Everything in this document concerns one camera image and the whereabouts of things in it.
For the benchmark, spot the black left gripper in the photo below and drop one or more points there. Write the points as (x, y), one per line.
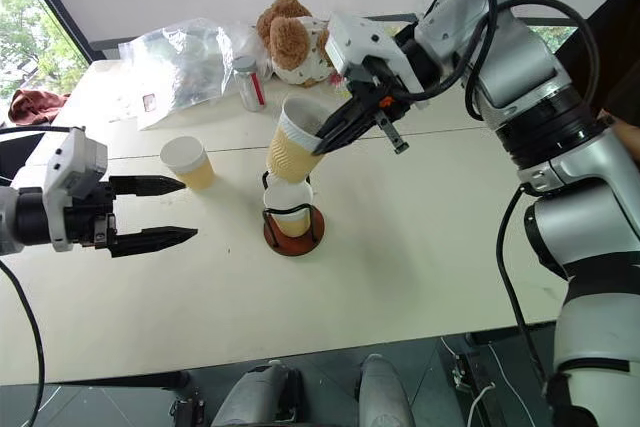
(92, 217)

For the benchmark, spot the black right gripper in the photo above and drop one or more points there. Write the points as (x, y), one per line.
(382, 92)

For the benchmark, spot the brown ribbed paper cup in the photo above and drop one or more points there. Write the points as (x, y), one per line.
(292, 152)

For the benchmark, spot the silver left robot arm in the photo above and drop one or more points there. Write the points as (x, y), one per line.
(10, 219)

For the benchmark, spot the person bare forearm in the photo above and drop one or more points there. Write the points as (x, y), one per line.
(627, 139)

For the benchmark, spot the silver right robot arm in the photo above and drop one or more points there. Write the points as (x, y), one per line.
(525, 72)

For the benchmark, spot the brown smooth paper cup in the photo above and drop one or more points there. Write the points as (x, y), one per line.
(192, 167)

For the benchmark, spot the white cup on holder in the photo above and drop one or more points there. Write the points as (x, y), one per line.
(290, 202)

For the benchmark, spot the clear bottle grey lid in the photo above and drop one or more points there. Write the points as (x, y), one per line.
(248, 84)

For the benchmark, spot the brown plush bear toy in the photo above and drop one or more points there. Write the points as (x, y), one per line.
(287, 37)

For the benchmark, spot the clear plastic bag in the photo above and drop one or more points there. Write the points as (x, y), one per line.
(185, 67)

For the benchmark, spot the red cloth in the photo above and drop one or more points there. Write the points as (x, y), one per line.
(35, 107)

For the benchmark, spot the grey rounded shape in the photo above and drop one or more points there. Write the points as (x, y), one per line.
(385, 392)
(250, 397)

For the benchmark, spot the black table leg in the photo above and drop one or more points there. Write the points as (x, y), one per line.
(482, 377)

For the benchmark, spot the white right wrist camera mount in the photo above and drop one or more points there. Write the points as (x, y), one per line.
(360, 37)

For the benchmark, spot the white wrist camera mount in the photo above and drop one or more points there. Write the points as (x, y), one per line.
(360, 37)
(75, 157)

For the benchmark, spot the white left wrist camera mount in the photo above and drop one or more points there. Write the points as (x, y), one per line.
(75, 157)

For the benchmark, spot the black window frame bar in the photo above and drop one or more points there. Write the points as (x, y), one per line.
(60, 2)

